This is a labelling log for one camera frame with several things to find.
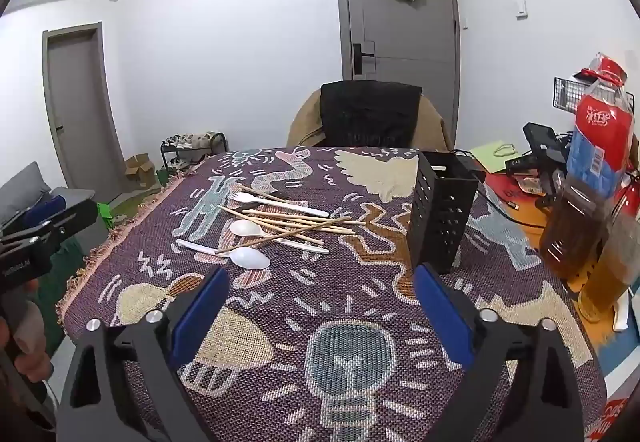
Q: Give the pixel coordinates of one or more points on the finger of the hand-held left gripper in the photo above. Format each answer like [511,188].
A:
[42,211]
[75,222]

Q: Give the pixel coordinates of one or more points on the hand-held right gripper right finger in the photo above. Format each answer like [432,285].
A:
[442,312]

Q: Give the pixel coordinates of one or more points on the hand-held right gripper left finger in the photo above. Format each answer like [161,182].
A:
[200,312]

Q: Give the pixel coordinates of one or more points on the white plastic spoon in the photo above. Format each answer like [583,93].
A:
[250,258]
[247,228]

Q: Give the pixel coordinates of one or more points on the black perforated utensil holder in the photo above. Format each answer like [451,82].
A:
[440,217]

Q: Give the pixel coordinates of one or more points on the white plastic fork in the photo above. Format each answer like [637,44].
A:
[280,204]

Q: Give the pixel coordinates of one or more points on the pile of wooden chopsticks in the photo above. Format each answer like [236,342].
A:
[300,222]

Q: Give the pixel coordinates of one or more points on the person's left forearm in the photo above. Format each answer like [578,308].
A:
[17,407]

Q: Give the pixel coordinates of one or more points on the person's left hand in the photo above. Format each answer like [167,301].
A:
[27,339]

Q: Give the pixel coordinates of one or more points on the grey cushion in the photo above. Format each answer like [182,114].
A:
[20,192]

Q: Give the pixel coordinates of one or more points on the dark green cloth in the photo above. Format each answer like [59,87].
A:
[55,287]

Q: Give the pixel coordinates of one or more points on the cardboard box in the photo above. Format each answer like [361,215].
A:
[140,170]

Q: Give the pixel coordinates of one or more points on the printed woven blanket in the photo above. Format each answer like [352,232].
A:
[350,322]

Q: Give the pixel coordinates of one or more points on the plain grey door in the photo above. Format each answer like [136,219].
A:
[80,112]

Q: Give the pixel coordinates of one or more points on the black shoe rack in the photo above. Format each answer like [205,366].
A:
[192,152]

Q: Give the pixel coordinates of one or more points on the orange snack packet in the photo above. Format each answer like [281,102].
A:
[531,186]

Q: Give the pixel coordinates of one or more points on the green paper bag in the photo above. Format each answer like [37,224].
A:
[492,160]

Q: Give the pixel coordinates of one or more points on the yellow drink bottle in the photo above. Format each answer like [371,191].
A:
[607,282]

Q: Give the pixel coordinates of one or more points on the black electronic device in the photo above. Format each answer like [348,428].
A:
[545,142]

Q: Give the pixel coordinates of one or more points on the large red-label tea bottle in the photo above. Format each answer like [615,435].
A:
[590,162]

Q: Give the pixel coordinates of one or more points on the black cloth on chair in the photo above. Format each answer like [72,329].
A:
[370,115]

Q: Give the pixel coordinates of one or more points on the chair with black cloth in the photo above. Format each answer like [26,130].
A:
[305,127]

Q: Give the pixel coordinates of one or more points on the grey door with lock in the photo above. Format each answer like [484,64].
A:
[400,72]

